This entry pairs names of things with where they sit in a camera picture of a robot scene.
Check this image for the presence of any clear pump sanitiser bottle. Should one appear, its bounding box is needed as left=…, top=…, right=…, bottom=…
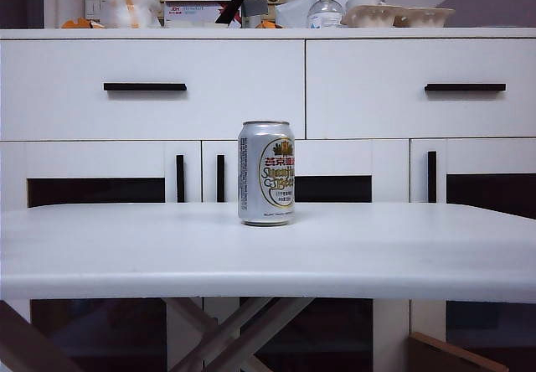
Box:
left=307, top=0, right=345, bottom=28

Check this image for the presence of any dark brown wooden board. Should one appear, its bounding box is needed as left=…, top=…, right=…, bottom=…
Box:
left=0, top=298, right=85, bottom=372

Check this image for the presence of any black horizontal drawer handle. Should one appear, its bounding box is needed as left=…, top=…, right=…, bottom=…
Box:
left=103, top=81, right=188, bottom=93
left=424, top=82, right=507, bottom=93

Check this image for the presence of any white printed cardboard box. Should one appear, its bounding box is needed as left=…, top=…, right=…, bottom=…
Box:
left=162, top=0, right=244, bottom=28

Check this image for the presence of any black flat strip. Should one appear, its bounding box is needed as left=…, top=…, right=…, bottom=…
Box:
left=214, top=0, right=249, bottom=25

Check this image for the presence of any white glass-panel cabinet door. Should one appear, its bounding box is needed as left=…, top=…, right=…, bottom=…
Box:
left=202, top=139, right=410, bottom=372
left=0, top=140, right=203, bottom=372
left=410, top=137, right=536, bottom=372

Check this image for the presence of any white sideboard cabinet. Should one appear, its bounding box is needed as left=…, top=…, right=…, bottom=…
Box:
left=0, top=27, right=536, bottom=372

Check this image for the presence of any brown white crossed table leg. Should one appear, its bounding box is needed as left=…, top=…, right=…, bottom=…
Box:
left=170, top=297, right=314, bottom=372

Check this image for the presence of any gray teal flat box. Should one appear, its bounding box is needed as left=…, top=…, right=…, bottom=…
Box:
left=241, top=0, right=268, bottom=18

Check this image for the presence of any white wall switch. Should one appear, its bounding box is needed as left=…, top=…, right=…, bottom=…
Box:
left=84, top=0, right=111, bottom=19

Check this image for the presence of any black vertical door handle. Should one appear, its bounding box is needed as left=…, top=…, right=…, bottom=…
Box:
left=216, top=153, right=226, bottom=204
left=427, top=150, right=438, bottom=204
left=175, top=153, right=186, bottom=204

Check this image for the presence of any white cabinet drawer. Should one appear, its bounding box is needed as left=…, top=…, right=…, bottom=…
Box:
left=305, top=38, right=536, bottom=140
left=0, top=39, right=306, bottom=141

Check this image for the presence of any light brown cardboard board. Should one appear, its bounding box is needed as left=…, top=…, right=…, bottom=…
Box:
left=408, top=332, right=510, bottom=372

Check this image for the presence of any silver beer can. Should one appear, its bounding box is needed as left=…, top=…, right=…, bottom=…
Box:
left=237, top=120, right=296, bottom=227

